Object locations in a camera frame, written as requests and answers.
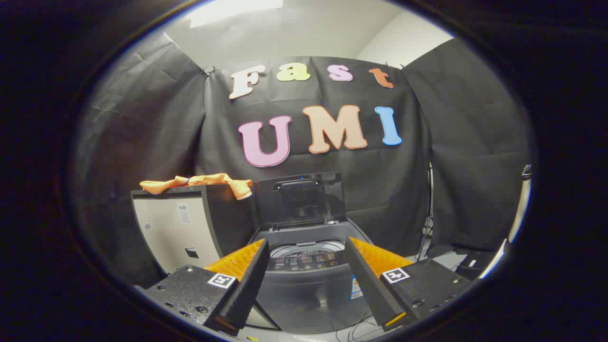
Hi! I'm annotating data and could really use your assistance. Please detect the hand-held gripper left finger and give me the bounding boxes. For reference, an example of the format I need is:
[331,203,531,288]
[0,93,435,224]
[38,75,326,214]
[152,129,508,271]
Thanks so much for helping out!
[134,238,270,337]

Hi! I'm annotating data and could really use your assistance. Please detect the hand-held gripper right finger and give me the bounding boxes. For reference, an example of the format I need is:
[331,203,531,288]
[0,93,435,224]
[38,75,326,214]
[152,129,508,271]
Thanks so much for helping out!
[343,237,472,332]

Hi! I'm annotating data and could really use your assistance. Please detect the grey washing machine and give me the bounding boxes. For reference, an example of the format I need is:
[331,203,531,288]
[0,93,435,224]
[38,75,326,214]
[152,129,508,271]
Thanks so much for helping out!
[247,219,380,334]

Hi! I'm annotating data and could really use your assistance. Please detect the orange cloth garment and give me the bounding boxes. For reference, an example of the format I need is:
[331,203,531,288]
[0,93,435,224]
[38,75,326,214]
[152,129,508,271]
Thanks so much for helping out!
[139,173,253,200]

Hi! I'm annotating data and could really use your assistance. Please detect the black metal backdrop stand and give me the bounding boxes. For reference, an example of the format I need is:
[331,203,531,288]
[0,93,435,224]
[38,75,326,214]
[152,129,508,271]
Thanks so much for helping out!
[416,161,435,262]

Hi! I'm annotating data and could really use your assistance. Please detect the black backdrop cloth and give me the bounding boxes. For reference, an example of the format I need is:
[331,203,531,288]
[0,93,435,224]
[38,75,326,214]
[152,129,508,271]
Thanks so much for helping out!
[76,31,532,285]

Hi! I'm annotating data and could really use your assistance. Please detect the grey and white cabinet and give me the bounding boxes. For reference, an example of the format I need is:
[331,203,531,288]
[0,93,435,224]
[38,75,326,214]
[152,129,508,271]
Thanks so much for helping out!
[131,184,259,276]

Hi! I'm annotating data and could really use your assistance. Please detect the black flat box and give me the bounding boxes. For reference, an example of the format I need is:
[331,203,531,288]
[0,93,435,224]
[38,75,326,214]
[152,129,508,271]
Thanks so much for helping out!
[454,249,497,281]

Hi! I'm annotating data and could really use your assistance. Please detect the white curved pole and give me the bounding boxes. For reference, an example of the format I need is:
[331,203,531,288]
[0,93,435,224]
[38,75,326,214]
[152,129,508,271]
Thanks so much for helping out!
[480,164,532,278]

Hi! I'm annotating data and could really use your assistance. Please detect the ceiling light panel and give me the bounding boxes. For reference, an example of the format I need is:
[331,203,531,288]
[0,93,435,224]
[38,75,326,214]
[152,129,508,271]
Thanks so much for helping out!
[190,0,284,28]

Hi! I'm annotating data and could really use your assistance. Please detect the tangled floor cables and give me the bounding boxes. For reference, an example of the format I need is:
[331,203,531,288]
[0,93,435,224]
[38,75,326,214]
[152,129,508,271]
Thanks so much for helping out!
[335,316,380,342]

